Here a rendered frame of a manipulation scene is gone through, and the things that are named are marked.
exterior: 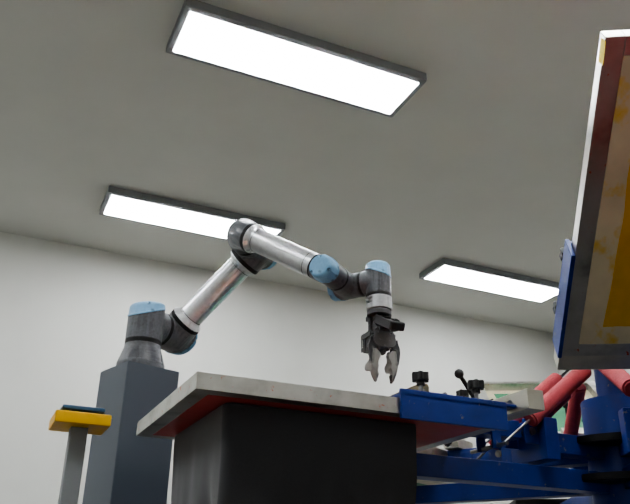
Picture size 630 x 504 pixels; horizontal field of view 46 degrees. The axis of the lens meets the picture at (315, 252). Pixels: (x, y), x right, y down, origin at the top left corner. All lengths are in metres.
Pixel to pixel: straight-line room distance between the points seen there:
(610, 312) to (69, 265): 4.75
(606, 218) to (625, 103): 0.26
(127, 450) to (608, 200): 1.47
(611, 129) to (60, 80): 3.17
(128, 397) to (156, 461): 0.21
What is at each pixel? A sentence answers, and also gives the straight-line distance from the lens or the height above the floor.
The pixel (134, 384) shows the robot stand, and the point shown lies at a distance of 2.34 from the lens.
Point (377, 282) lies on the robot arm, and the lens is 2.19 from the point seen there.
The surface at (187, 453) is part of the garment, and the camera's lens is 1.94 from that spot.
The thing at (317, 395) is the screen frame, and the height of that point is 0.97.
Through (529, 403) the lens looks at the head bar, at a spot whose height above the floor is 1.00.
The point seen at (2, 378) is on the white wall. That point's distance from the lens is 5.74.
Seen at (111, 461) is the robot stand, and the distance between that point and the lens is 2.30.
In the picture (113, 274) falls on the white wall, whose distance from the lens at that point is 6.07.
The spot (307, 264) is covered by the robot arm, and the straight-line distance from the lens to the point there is 2.17.
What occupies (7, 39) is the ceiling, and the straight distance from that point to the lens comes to 4.07.
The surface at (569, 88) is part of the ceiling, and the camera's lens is 4.22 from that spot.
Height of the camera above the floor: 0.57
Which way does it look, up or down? 25 degrees up
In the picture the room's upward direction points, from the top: 1 degrees clockwise
